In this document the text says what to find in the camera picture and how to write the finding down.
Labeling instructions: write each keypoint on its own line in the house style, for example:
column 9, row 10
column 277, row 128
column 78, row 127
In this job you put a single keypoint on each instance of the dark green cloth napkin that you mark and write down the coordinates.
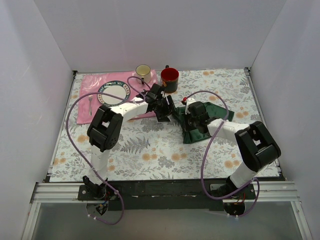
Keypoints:
column 193, row 135

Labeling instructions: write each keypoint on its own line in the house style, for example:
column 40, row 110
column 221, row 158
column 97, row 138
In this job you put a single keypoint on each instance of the aluminium frame rail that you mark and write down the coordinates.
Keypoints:
column 270, row 191

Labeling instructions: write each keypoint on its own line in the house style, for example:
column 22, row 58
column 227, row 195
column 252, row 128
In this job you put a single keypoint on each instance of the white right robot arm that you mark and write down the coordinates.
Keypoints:
column 256, row 145

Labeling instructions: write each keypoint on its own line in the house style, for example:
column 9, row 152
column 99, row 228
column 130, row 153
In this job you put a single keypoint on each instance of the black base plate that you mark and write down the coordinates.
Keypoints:
column 157, row 194

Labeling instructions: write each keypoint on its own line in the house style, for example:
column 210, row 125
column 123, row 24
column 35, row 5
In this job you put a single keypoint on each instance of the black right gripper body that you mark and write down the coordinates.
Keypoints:
column 189, row 122

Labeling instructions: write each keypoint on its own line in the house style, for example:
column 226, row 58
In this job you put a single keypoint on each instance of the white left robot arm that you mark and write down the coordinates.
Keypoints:
column 105, row 128

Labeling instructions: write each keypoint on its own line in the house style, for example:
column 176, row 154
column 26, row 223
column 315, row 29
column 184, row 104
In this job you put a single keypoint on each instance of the silver fork on placemat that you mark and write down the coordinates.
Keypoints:
column 90, row 98

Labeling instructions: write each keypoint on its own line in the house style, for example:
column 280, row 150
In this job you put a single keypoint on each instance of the white plate green rim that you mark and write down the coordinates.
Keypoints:
column 114, row 94

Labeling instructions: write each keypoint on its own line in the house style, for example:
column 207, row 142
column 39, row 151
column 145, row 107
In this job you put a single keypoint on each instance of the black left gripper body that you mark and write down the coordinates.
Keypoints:
column 164, row 107

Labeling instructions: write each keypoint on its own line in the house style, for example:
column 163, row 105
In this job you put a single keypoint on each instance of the dark mug red interior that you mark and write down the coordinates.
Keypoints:
column 169, row 78

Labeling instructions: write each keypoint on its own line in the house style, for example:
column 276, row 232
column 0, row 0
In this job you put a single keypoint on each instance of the cream enamel mug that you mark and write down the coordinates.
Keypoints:
column 143, row 72

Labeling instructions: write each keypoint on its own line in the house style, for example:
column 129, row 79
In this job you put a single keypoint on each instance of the floral tablecloth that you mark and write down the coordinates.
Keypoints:
column 152, row 150

